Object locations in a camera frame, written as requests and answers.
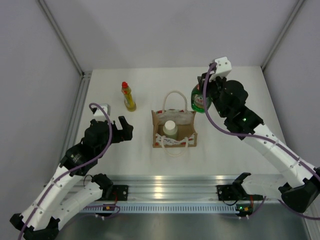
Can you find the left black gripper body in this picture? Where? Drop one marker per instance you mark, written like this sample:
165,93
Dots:
116,137

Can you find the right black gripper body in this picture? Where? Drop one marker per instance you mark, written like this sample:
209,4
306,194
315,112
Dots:
214,88

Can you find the dark bottle red cap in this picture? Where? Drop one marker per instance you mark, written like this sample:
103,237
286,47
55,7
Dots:
197,100

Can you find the small brown bottle red cap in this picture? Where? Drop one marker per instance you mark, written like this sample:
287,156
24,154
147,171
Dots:
129,103

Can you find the cream pump lotion bottle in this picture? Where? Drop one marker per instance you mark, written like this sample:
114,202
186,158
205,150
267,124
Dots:
215,101

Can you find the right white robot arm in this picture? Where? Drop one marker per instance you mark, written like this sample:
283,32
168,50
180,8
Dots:
297,183

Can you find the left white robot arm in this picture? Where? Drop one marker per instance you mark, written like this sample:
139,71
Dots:
49,213

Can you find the brown canvas tote bag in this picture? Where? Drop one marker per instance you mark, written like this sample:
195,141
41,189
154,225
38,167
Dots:
184,119

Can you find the green bottle white cap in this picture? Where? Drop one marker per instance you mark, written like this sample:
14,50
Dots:
170,129

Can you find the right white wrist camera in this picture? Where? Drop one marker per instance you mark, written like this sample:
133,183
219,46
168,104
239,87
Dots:
222,67

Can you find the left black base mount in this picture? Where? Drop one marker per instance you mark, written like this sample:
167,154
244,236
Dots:
119,193

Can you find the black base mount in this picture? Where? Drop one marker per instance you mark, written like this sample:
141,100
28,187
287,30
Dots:
226,193
119,193

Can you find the left aluminium frame post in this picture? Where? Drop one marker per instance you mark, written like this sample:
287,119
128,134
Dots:
42,4

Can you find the aluminium frame post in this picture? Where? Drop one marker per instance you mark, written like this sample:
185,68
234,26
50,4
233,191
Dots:
42,4
289,21

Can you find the white slotted cable duct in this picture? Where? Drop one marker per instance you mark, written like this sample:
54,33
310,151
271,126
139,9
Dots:
190,208

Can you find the aluminium mounting rail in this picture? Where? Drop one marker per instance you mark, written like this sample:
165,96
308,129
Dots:
171,188

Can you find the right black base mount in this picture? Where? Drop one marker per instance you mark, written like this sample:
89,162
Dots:
226,193

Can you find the right aluminium frame post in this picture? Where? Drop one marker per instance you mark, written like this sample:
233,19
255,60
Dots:
289,21

